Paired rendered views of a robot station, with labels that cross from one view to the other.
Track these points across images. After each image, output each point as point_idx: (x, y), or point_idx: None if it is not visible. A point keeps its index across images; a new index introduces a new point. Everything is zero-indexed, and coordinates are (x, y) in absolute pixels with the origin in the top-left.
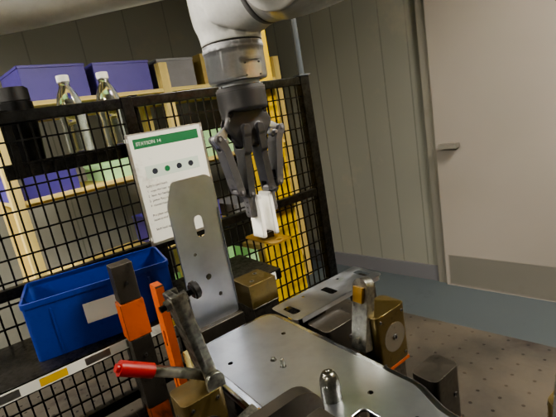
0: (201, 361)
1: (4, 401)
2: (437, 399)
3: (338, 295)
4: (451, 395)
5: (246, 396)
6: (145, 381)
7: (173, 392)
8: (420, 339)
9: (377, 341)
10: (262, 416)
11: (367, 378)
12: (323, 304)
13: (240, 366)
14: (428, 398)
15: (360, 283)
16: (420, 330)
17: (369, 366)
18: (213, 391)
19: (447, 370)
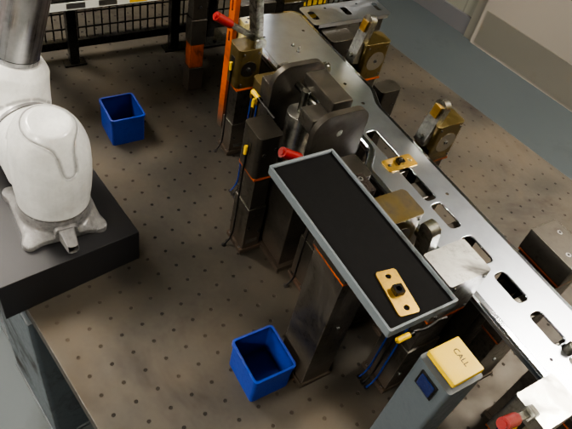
0: (257, 30)
1: (107, 3)
2: (379, 101)
3: (351, 18)
4: (388, 104)
5: (272, 60)
6: (194, 25)
7: (233, 41)
8: (398, 76)
9: (363, 60)
10: (301, 64)
11: (346, 77)
12: (338, 20)
13: (270, 41)
14: (374, 97)
15: (368, 18)
16: (403, 69)
17: (350, 71)
18: (258, 48)
19: (393, 89)
